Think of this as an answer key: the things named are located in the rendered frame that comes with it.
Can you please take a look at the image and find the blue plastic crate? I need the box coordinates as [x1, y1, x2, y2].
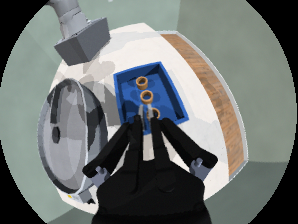
[113, 61, 189, 135]

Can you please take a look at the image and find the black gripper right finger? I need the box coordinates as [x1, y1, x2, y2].
[148, 104, 218, 193]

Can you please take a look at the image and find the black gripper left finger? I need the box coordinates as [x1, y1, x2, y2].
[82, 105, 144, 195]

